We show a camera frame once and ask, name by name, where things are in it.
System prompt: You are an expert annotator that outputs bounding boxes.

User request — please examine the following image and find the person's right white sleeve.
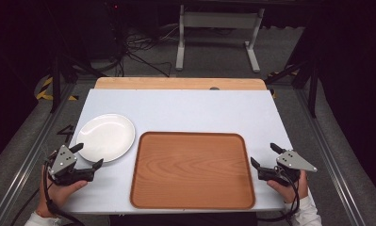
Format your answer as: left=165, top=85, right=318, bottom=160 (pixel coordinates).
left=284, top=193, right=323, bottom=226

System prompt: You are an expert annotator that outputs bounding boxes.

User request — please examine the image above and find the person's left white sleeve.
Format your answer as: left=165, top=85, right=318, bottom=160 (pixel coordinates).
left=25, top=211, right=63, bottom=226

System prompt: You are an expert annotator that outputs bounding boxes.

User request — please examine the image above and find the person's right hand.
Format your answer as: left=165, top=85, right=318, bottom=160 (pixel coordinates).
left=267, top=170, right=309, bottom=204

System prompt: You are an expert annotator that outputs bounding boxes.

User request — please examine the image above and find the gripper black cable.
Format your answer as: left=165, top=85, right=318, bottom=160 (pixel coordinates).
left=42, top=159, right=87, bottom=226
left=256, top=168, right=302, bottom=224

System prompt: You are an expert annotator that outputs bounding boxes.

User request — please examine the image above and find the tangle of black floor cables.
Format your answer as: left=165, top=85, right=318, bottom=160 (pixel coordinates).
left=111, top=22, right=177, bottom=78

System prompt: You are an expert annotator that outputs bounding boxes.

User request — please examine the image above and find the white metal desk frame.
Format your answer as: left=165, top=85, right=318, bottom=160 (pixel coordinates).
left=175, top=4, right=266, bottom=73

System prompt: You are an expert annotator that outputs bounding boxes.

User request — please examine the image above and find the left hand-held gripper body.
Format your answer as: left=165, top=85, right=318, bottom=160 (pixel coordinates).
left=48, top=144, right=95, bottom=186

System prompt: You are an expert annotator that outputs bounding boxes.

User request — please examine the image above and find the brown wooden tray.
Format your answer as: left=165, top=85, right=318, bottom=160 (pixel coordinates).
left=129, top=131, right=256, bottom=211

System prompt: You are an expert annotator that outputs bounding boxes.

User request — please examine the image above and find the person's white sleeve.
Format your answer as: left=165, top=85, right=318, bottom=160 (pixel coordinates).
left=25, top=211, right=63, bottom=226
left=284, top=193, right=323, bottom=226

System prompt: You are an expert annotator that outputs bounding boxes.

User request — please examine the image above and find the white round plate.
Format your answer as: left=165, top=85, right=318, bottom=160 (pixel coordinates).
left=75, top=113, right=137, bottom=164

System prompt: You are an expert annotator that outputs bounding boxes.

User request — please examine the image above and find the black metal stand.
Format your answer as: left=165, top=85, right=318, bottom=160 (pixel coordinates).
left=264, top=53, right=320, bottom=119
left=47, top=50, right=108, bottom=115

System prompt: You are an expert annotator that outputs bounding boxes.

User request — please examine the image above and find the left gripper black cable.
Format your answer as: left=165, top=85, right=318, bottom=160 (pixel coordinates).
left=42, top=159, right=87, bottom=226

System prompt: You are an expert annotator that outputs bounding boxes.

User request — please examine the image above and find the person's left hand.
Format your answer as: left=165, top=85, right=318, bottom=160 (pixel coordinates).
left=38, top=166, right=89, bottom=218

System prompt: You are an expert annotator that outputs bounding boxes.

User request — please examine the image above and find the aluminium floor rail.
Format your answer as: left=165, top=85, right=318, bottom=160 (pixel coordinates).
left=0, top=82, right=78, bottom=226
left=292, top=88, right=368, bottom=226

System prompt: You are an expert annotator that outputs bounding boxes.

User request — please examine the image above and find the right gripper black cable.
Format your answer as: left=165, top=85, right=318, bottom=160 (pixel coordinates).
left=256, top=168, right=302, bottom=224

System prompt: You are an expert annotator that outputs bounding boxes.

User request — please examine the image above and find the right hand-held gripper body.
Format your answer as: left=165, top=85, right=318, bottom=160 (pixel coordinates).
left=258, top=150, right=319, bottom=186

